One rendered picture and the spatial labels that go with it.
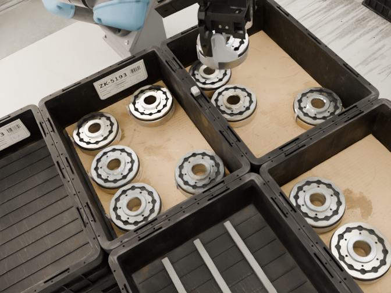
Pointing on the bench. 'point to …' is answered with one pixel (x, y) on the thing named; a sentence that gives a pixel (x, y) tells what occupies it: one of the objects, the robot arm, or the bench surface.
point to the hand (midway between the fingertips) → (216, 53)
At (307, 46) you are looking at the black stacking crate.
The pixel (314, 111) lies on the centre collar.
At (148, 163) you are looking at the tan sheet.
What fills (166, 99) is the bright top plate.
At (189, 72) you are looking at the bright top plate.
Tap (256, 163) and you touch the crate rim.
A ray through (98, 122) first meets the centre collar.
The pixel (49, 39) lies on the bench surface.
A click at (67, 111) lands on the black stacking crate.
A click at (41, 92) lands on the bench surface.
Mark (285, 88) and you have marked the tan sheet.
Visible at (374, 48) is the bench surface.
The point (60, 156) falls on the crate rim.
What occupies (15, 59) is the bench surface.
